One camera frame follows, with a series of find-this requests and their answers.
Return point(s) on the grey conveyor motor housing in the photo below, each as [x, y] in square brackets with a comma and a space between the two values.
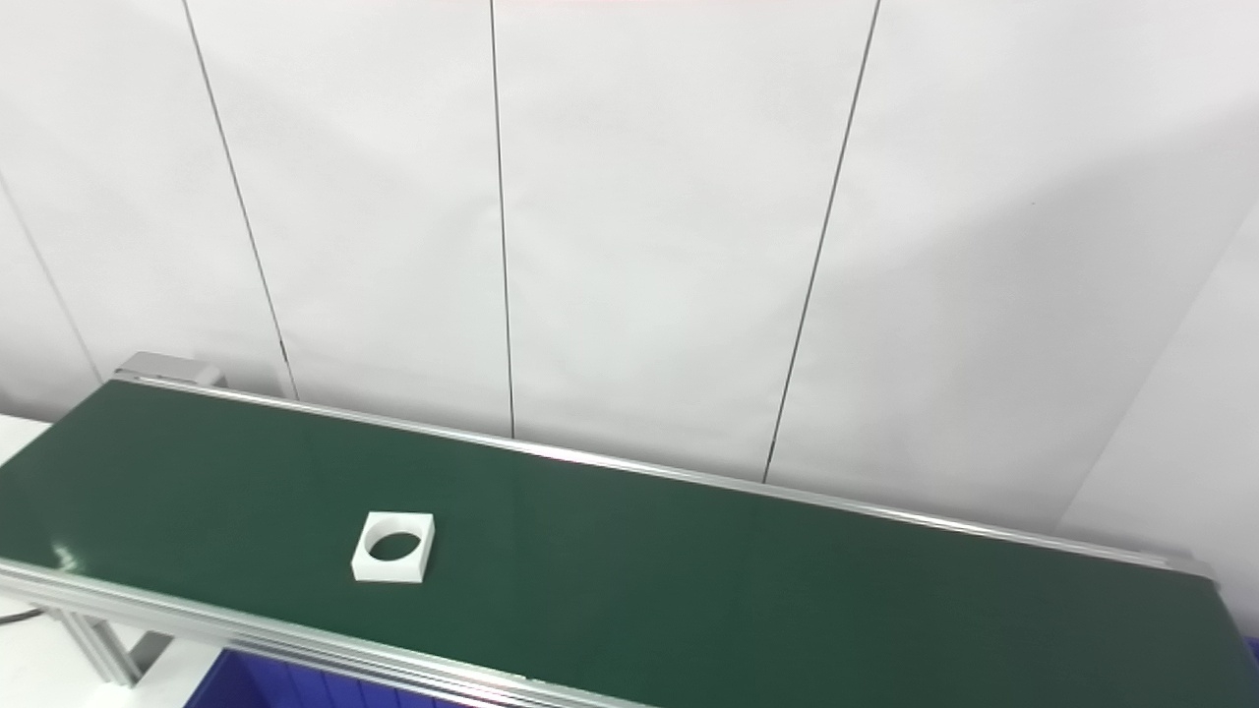
[172, 369]

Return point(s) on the aluminium conveyor support leg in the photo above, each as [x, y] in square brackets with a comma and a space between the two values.
[103, 649]

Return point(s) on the white square part with hole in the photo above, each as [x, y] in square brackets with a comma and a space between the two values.
[393, 570]

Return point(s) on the green conveyor belt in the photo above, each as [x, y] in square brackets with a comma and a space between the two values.
[689, 590]
[246, 634]

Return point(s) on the blue plastic bin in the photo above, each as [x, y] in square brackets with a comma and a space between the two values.
[275, 688]

